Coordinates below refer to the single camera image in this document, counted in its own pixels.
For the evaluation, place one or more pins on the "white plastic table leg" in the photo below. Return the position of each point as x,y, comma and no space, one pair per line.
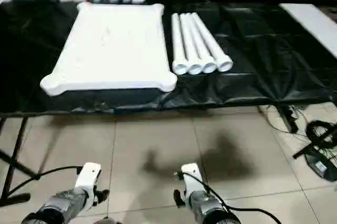
189,40
210,40
199,40
177,40

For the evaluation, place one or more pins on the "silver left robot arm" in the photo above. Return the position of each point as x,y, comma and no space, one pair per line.
60,203

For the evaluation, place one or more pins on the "black power adapter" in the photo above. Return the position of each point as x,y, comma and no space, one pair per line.
321,166

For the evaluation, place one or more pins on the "black plastic mat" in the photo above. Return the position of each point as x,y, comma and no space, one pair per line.
263,63

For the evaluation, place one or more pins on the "white flat board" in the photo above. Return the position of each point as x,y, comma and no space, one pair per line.
310,21

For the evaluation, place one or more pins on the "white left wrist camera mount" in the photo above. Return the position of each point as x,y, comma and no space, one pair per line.
88,176

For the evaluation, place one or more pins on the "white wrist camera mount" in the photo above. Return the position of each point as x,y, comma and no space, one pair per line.
192,176
88,176

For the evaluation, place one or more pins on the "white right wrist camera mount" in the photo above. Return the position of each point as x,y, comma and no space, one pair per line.
192,176

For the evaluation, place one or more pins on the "black folding table frame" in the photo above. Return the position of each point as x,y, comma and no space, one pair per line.
18,150

